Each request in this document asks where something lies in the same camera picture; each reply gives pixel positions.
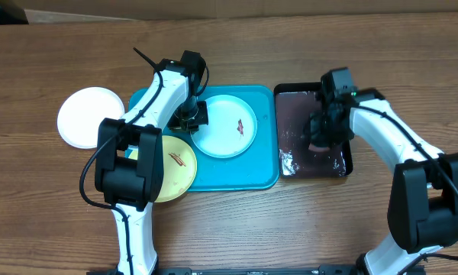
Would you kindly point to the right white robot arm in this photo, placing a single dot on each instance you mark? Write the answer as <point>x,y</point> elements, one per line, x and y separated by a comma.
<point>423,206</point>

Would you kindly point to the yellow plate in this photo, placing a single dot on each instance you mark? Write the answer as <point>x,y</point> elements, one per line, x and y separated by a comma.
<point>180,168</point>

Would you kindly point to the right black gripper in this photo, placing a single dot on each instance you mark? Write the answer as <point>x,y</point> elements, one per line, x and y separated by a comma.
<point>319,136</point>

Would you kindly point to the cardboard backdrop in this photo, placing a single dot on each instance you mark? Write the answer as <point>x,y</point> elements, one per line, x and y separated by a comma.
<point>184,9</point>

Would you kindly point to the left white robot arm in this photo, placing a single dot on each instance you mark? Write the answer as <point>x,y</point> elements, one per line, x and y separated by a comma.
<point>128,160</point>

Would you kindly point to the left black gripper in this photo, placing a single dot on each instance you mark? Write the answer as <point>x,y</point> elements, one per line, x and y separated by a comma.
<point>175,124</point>

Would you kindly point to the white plate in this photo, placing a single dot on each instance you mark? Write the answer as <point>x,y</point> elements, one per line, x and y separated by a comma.
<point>81,114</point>

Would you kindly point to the green sponge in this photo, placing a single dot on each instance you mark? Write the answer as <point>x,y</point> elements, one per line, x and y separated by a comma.
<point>318,147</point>

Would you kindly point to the black rectangular tray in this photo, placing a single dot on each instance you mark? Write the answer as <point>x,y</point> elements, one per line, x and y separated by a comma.
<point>294,102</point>

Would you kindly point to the light blue plate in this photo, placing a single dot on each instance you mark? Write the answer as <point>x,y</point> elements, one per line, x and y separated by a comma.
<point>231,127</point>

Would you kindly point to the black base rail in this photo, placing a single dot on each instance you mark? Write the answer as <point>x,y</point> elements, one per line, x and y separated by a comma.
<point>322,270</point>

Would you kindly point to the teal plastic tray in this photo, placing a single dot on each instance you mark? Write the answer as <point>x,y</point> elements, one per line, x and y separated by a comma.
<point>255,168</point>

